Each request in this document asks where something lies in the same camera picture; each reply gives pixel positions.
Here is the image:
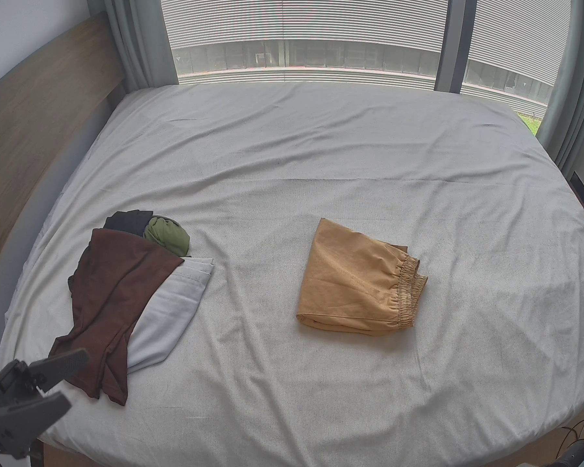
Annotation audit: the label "green garment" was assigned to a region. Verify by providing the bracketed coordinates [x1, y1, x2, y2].
[142, 215, 191, 257]

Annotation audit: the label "brown garment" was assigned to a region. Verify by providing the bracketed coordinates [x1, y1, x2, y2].
[48, 228, 185, 406]

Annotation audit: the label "tan shorts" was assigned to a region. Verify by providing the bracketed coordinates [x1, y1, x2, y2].
[294, 217, 428, 338]

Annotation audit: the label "pale grey garment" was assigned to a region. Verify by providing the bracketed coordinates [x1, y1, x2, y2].
[126, 257, 216, 376]

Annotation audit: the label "grey-green curtain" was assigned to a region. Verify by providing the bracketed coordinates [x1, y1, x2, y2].
[82, 0, 178, 91]
[535, 0, 584, 176]

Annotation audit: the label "black garment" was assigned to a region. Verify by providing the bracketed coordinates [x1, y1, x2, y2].
[102, 209, 154, 237]

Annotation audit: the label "bed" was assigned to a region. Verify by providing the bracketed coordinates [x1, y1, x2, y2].
[0, 12, 584, 467]

